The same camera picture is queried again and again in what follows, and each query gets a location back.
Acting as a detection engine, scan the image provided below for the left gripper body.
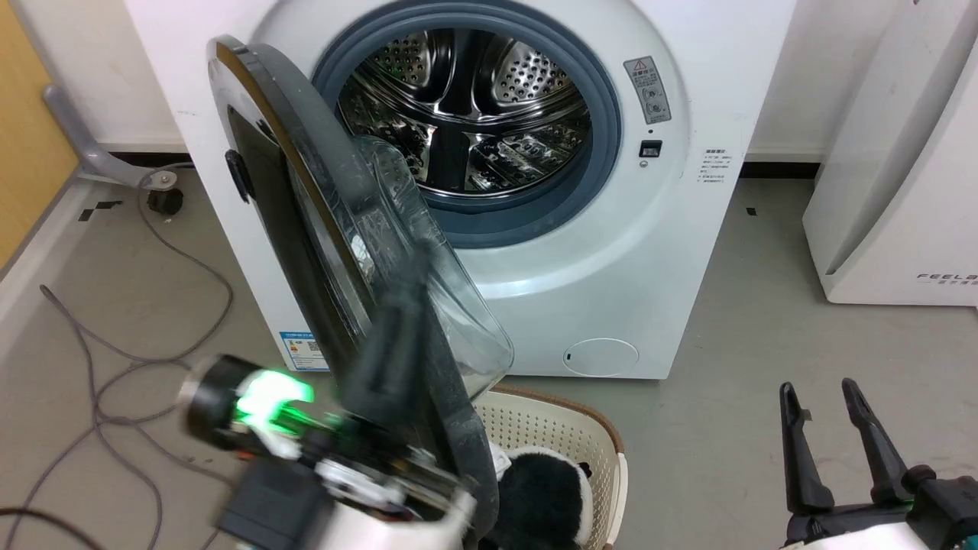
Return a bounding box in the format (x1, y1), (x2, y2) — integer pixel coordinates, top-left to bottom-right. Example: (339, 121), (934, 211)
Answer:
(182, 354), (476, 528)

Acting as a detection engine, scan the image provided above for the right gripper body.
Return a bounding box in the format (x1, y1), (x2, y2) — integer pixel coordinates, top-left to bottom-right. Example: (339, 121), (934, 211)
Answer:
(781, 464), (978, 550)

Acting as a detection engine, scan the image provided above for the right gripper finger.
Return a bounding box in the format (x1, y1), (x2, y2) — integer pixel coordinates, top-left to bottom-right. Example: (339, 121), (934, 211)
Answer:
(779, 381), (835, 515)
(841, 377), (912, 504)

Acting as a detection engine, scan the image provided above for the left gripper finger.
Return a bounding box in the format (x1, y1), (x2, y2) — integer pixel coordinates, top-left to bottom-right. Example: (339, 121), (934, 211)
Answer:
(340, 264), (430, 442)

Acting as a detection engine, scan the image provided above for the black washing machine door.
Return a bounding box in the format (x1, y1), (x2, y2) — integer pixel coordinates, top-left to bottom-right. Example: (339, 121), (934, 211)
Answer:
(206, 34), (514, 550)

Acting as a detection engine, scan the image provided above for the white front-load washing machine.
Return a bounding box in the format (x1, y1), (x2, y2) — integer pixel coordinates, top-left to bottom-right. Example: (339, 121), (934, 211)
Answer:
(125, 0), (798, 380)

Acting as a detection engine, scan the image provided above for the steel washing machine drum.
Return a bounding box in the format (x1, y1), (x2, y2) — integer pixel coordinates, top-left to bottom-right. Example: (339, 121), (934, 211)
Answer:
(336, 29), (593, 196)

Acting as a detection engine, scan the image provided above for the grey rubber door gasket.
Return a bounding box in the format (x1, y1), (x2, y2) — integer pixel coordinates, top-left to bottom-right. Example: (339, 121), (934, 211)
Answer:
(312, 0), (621, 249)

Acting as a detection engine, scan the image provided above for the blue energy label sticker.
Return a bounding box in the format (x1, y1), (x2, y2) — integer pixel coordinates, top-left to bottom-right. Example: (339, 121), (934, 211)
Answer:
(279, 331), (329, 373)

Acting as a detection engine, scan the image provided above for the cream plastic laundry basket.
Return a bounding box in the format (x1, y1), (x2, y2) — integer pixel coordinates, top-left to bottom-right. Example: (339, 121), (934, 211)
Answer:
(474, 386), (629, 550)

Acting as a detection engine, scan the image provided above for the black and white panda plush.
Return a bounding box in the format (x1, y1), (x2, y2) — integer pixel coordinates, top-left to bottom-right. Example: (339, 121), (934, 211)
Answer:
(481, 447), (593, 550)

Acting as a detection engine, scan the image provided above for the round white filter cover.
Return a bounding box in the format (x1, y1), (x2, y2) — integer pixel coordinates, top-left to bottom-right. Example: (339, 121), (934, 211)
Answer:
(563, 338), (640, 377)

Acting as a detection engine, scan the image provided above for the white plastic appliance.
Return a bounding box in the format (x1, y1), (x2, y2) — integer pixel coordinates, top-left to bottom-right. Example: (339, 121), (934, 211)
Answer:
(802, 0), (978, 306)

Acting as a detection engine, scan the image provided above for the white text sticker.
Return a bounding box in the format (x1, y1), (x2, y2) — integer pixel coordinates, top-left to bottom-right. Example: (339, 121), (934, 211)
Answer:
(699, 147), (736, 186)

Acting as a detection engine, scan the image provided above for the grey metal stand leg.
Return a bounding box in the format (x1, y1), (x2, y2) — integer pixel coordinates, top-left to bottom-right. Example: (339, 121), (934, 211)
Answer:
(42, 84), (178, 190)

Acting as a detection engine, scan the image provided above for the orange wooden panel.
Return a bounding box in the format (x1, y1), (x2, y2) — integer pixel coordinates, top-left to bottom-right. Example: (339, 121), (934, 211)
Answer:
(0, 0), (81, 268)

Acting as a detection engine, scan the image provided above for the grey warning sticker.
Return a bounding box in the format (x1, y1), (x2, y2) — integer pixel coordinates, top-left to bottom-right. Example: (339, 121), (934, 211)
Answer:
(623, 56), (672, 125)

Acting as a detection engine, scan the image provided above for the grey floor cable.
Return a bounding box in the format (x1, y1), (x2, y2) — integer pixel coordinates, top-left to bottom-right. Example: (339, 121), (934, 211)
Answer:
(0, 164), (235, 550)

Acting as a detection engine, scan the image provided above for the black floor cable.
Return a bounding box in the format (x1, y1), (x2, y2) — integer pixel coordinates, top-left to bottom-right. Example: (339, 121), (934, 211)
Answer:
(0, 507), (104, 550)

